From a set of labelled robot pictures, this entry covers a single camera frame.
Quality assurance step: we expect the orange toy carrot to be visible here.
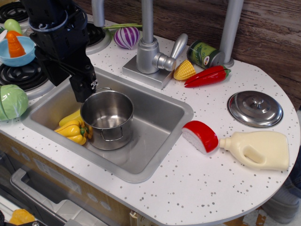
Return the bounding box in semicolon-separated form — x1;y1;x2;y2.
6;31;26;58

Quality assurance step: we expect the black front stove burner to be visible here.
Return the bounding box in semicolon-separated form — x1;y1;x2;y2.
0;59;55;100

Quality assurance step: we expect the green toy pear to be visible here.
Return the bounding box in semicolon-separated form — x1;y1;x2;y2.
4;19;22;35

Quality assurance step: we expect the cream toy detergent bottle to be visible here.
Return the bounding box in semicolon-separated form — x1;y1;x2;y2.
219;131;289;171

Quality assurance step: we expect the silver oven door handle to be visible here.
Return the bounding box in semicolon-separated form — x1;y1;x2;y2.
10;169;106;226

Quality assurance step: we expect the green toy cabbage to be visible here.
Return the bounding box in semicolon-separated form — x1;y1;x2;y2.
0;84;29;121

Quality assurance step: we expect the yellow object on floor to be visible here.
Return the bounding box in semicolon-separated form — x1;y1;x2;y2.
9;209;35;226

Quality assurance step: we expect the stainless steel pot lid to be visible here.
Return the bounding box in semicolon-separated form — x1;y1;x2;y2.
227;90;284;128

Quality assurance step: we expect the blue plastic bowl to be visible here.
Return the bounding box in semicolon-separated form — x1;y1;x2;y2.
0;36;35;67

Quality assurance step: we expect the purple striped toy onion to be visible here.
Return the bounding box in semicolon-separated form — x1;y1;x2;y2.
104;24;142;50

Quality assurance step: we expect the yellow toy corn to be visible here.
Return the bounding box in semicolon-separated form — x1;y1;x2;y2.
174;60;196;81

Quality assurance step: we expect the black rear left burner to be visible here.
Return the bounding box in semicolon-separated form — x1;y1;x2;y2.
0;2;28;24

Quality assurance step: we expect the green pea can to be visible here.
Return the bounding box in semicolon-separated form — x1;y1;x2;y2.
187;40;225;69

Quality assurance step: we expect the red toy chili pepper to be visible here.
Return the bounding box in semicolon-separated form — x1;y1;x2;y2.
184;65;231;88

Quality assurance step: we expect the silver toy faucet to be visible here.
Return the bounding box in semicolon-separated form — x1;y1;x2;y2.
122;0;188;89

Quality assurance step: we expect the red toy cheese wedge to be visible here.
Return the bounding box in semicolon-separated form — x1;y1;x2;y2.
182;121;219;154

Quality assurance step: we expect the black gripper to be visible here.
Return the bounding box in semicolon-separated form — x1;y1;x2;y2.
30;20;98;102

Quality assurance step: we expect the grey right support pole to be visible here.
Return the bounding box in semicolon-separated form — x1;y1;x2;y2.
219;0;244;68

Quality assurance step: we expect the yellow toy bell pepper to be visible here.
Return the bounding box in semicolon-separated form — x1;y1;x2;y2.
55;120;93;145

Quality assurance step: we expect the stainless steel sink basin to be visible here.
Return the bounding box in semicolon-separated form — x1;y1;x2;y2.
22;68;193;183

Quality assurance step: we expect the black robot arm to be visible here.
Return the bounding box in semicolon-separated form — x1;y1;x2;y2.
21;0;98;103

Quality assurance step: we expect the yellow toy banana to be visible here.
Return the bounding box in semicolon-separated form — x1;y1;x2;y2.
59;109;83;127

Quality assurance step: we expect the black rear right burner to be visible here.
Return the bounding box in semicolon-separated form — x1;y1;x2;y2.
86;21;111;55

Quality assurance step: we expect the grey left curved pole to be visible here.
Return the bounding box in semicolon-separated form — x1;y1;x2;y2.
91;0;105;27

